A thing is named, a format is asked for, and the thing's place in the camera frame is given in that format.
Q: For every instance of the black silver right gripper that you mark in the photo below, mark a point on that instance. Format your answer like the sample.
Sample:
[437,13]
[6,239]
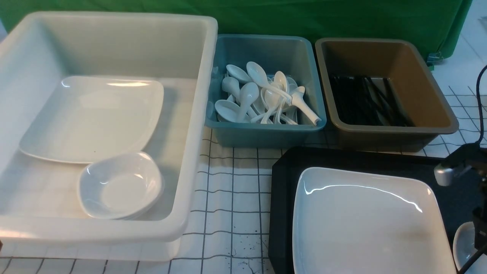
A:
[470,156]

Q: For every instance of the large white square plate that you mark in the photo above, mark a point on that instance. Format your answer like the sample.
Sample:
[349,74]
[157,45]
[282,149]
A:
[347,222]

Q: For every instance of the white square plate in tub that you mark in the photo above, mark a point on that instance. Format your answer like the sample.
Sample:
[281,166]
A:
[88,118]

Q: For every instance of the black serving tray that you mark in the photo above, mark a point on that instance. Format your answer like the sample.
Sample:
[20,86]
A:
[456,201]

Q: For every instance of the small white bowl front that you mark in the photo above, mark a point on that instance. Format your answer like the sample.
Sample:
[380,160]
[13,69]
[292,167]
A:
[463,249]

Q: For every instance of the brown plastic bin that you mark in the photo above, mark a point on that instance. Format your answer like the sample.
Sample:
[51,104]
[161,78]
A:
[412,82]

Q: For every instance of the metal clamp on backdrop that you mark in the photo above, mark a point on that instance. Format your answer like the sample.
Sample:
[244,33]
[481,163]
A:
[434,59]

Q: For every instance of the black chopsticks pile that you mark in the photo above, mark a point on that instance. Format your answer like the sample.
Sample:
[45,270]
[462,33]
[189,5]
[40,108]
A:
[367,101]

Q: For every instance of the green backdrop cloth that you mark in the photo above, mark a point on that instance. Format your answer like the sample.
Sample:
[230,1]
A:
[432,26]

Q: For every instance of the blue plastic bin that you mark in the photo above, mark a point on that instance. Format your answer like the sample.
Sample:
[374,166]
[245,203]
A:
[294,56]

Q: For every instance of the white spoon centre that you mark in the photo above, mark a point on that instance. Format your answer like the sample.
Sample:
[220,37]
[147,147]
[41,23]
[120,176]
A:
[249,93]

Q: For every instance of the white spoon front left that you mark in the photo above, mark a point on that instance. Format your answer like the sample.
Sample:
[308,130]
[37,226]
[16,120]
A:
[230,111]

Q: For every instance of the white spoon back left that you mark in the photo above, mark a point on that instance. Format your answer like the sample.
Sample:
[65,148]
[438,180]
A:
[238,73]

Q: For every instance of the small white bowl in tub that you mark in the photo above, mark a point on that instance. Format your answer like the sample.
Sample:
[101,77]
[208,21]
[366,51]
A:
[139,195]

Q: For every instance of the large white plastic tub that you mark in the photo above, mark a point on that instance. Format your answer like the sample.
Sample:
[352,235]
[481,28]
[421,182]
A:
[176,50]

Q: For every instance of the white spoon with upright handle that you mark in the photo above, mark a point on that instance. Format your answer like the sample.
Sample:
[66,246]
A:
[298,101]

